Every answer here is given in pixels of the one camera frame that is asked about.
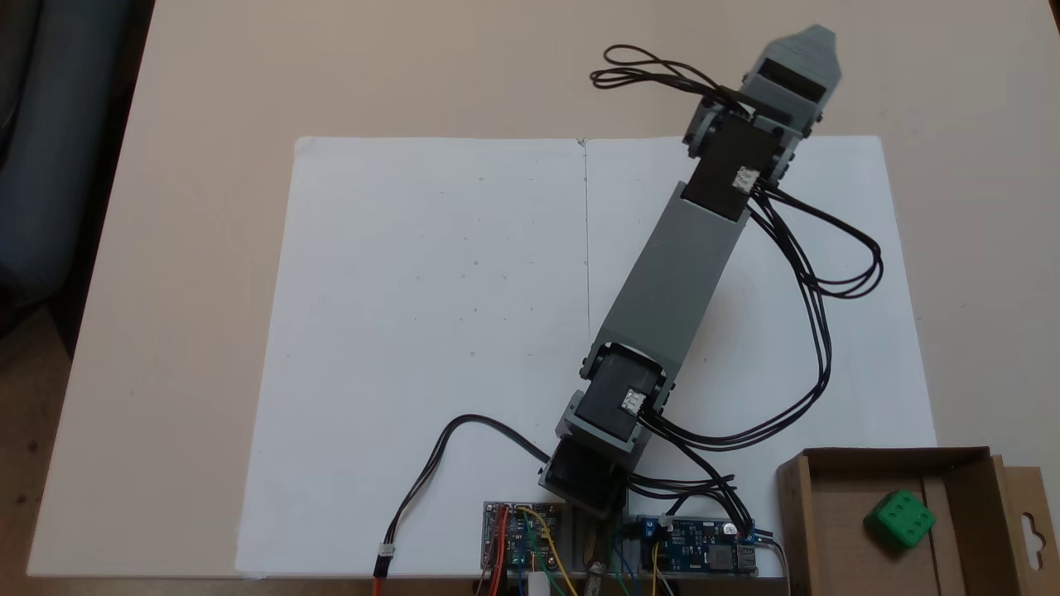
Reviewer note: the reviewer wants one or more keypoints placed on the blue circuit board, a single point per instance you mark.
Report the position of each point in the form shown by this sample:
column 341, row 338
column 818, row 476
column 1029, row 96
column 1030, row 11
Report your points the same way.
column 704, row 550

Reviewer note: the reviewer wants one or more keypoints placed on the green dice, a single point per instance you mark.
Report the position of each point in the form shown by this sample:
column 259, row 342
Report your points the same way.
column 901, row 517

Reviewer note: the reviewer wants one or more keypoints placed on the brown cardboard box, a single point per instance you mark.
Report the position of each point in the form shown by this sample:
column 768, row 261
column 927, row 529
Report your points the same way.
column 828, row 530

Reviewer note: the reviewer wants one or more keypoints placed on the dark grey chair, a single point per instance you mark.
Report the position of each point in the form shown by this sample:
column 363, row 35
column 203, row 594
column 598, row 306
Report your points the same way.
column 50, row 165

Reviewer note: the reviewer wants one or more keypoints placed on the white paper sheet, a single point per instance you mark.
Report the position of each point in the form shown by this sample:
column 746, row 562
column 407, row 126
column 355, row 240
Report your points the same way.
column 397, row 331
column 787, row 364

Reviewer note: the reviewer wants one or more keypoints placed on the white plug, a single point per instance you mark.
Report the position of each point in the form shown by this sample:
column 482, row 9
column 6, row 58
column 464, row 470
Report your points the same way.
column 539, row 584

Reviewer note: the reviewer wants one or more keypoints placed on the metal table clamp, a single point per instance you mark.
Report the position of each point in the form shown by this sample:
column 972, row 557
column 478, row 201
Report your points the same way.
column 595, row 571

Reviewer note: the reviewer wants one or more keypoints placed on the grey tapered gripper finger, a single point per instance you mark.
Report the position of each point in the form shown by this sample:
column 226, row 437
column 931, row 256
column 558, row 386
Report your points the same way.
column 811, row 43

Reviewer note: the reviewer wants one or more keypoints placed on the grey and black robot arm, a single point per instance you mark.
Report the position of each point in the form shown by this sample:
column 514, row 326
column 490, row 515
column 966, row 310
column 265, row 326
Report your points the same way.
column 679, row 273

